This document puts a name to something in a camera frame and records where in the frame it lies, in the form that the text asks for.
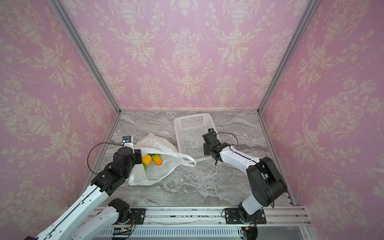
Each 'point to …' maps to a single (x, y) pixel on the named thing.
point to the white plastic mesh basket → (189, 130)
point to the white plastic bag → (151, 143)
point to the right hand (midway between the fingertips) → (210, 146)
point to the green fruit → (144, 167)
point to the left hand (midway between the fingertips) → (137, 148)
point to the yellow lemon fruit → (146, 159)
